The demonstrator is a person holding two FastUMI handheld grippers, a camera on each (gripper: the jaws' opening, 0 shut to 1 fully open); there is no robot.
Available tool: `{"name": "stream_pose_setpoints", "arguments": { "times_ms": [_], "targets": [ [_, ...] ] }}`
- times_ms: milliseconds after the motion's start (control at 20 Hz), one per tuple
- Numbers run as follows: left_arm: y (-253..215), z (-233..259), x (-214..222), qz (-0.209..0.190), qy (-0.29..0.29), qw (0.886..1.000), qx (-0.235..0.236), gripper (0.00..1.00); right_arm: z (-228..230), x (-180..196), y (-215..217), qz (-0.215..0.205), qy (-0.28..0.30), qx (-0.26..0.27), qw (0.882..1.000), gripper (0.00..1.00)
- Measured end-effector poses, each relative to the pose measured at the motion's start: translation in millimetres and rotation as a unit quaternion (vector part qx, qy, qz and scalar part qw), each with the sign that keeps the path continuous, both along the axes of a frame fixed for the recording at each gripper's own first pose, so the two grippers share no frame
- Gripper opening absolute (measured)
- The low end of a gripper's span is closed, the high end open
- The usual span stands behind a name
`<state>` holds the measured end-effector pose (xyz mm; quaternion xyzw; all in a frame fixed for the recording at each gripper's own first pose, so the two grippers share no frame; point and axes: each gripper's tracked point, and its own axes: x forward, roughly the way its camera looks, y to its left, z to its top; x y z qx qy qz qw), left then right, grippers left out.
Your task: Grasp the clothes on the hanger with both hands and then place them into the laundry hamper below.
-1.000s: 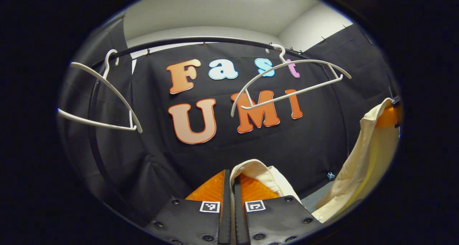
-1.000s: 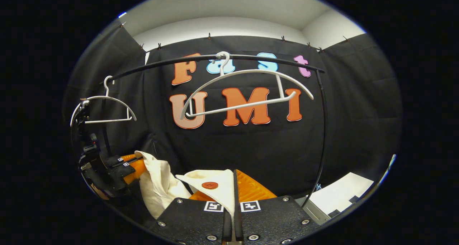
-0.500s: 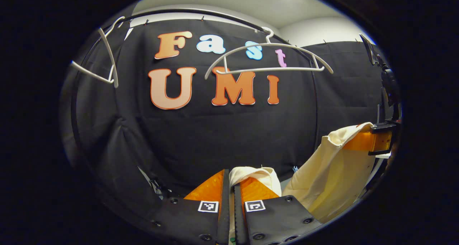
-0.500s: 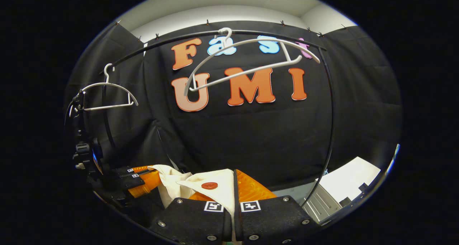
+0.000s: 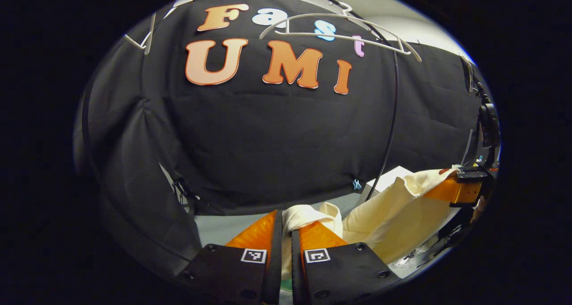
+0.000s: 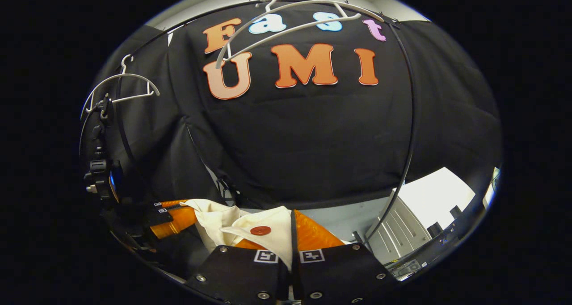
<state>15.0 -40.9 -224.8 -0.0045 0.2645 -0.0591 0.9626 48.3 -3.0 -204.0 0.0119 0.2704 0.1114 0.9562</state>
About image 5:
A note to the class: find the black clothes rack rail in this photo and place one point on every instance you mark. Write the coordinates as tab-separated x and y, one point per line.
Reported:
395	95

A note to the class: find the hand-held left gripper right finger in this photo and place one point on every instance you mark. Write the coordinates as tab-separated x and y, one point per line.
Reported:
298	269

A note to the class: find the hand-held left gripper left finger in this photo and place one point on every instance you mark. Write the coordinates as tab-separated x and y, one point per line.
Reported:
273	260

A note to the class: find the black backdrop cloth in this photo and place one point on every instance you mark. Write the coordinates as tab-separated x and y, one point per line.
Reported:
268	139

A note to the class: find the cream collared shirt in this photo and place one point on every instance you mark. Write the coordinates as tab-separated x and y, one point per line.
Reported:
393	215

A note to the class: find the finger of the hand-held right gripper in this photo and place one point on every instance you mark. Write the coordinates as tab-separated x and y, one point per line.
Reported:
462	191

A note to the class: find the white plastic clothes hanger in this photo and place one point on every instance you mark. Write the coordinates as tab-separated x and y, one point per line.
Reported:
134	41
344	38

